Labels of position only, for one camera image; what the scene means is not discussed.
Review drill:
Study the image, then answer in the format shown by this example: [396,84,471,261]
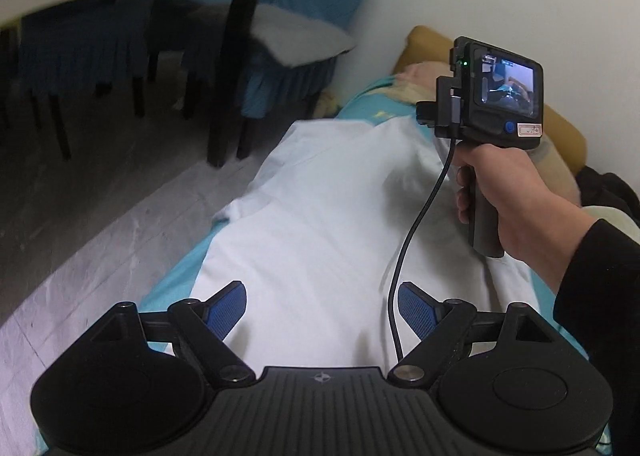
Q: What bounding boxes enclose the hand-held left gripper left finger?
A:
[94,280,257,385]

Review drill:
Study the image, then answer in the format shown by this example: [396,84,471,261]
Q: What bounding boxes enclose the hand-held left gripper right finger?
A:
[386,282,557,385]

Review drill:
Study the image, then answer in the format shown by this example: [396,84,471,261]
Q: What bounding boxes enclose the white quilt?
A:
[190,117,540,373]

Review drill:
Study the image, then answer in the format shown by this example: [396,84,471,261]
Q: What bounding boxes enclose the person's right forearm black sleeve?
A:
[544,206,640,456]

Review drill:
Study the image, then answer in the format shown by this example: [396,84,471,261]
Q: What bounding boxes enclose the person's right hand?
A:
[456,141,578,277]

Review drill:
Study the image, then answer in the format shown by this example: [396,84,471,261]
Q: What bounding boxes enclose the teal bed sheet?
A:
[30,74,613,456]

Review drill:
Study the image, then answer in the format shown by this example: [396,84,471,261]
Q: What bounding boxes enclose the mustard yellow pillow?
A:
[392,26,587,173]

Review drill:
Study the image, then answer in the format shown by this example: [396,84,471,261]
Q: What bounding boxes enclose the dark clothing pile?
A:
[574,166,640,237]

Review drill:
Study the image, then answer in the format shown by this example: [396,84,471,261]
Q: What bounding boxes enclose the grey seat cushion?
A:
[187,0,357,70]

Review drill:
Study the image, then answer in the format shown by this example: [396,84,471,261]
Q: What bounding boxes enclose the blue covered dining chair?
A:
[14,0,152,161]

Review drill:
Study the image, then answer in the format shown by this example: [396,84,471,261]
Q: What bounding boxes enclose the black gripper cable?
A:
[387,136,457,363]

